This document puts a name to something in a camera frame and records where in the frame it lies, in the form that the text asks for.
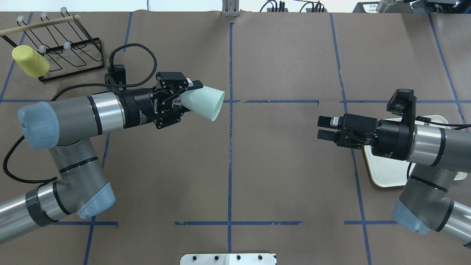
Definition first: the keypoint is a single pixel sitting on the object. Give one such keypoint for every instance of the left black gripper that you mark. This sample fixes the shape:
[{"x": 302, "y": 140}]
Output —
[{"x": 138, "y": 108}]

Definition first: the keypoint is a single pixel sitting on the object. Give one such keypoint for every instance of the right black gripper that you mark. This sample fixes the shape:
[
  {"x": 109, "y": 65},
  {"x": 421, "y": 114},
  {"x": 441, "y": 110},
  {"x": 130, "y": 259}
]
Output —
[{"x": 392, "y": 139}]

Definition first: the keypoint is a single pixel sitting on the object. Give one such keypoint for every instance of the pale green plastic cup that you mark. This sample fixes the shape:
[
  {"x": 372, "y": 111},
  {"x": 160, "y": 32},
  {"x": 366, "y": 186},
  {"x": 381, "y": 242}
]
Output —
[{"x": 205, "y": 101}]

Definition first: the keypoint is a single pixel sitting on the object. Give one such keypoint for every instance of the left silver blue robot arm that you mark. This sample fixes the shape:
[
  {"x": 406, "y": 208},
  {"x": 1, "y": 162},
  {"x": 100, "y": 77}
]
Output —
[{"x": 65, "y": 128}]

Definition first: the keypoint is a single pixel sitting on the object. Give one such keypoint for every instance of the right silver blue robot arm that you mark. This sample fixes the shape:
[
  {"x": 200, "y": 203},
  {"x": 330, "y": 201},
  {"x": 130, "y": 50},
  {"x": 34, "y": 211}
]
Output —
[{"x": 437, "y": 153}]

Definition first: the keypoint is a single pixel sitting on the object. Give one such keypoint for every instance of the white plastic tray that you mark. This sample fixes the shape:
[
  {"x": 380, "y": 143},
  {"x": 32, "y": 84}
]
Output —
[{"x": 386, "y": 172}]

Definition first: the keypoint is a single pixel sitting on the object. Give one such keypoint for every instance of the small metal cup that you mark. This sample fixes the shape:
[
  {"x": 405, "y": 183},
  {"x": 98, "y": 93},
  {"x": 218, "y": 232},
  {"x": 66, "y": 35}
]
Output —
[{"x": 386, "y": 6}]

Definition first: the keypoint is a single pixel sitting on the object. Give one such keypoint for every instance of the yellow plastic cup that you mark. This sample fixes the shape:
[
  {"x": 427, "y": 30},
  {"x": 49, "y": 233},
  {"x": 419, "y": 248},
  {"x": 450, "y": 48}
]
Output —
[{"x": 30, "y": 61}]

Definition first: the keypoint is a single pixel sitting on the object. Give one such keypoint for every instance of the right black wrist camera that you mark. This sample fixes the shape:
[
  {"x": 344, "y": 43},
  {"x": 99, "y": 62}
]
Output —
[{"x": 403, "y": 103}]

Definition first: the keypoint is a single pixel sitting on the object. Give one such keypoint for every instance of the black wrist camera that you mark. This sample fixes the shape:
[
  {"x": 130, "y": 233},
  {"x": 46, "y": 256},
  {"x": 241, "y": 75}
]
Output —
[
  {"x": 115, "y": 75},
  {"x": 403, "y": 103}
]

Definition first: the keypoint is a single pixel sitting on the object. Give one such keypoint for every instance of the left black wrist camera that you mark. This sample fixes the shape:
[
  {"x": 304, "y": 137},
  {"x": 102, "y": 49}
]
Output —
[{"x": 115, "y": 75}]

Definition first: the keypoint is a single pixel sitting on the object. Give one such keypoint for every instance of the aluminium frame post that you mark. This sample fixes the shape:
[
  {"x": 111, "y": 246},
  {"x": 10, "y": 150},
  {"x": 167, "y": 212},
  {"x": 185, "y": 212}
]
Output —
[{"x": 230, "y": 8}]

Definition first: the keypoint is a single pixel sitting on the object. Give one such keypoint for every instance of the black wire cup rack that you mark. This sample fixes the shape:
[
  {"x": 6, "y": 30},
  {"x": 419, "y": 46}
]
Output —
[{"x": 64, "y": 42}]

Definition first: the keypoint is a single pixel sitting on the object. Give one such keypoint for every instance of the white camera stand pillar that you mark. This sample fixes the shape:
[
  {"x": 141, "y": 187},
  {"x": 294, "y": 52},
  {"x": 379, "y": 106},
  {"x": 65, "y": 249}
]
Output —
[{"x": 229, "y": 259}]

